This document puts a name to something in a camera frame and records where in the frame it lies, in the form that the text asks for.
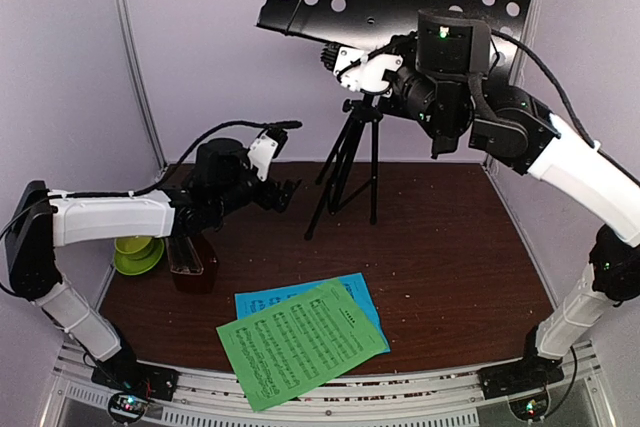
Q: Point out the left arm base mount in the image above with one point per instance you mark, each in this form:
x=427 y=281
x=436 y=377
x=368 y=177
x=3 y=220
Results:
x=133 y=399

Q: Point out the left aluminium frame post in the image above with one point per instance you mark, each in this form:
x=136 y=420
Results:
x=137 y=81

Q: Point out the green bowl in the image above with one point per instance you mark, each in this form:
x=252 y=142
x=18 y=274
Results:
x=134 y=248

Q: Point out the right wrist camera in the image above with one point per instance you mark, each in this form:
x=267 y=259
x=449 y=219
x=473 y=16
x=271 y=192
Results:
x=359 y=71

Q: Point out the black music stand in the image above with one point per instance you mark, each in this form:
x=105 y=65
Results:
x=366 y=25

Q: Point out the right aluminium frame post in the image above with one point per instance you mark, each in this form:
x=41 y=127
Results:
x=520 y=77

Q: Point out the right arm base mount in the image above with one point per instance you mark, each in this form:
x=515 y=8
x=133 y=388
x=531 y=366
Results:
x=526 y=390

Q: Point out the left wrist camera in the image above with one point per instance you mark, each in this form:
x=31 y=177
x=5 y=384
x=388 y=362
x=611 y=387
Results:
x=264 y=149

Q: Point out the front aluminium rail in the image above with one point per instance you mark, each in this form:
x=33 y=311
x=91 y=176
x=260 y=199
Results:
x=450 y=397

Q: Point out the brown metronome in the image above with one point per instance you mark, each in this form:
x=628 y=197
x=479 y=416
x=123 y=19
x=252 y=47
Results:
x=193 y=264

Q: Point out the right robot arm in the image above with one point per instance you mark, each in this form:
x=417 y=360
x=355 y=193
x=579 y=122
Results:
x=441 y=79

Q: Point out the green saucer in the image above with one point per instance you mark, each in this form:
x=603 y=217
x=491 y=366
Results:
x=129 y=267

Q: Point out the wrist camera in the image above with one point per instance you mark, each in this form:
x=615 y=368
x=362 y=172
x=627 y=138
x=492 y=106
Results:
x=359 y=71
x=264 y=149

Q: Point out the green sheet music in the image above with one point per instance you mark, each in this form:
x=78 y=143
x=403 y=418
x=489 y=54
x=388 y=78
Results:
x=299 y=344

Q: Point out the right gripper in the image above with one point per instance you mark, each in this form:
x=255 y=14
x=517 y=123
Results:
x=407 y=39

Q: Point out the blue sheet music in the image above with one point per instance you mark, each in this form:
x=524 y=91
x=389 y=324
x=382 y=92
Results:
x=249 y=303

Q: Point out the aluminium frame post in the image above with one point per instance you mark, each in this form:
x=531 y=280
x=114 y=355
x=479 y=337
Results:
x=137 y=81
x=520 y=77

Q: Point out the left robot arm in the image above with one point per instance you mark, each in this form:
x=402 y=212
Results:
x=226 y=177

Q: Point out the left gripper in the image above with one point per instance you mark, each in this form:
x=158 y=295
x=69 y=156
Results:
x=268 y=199

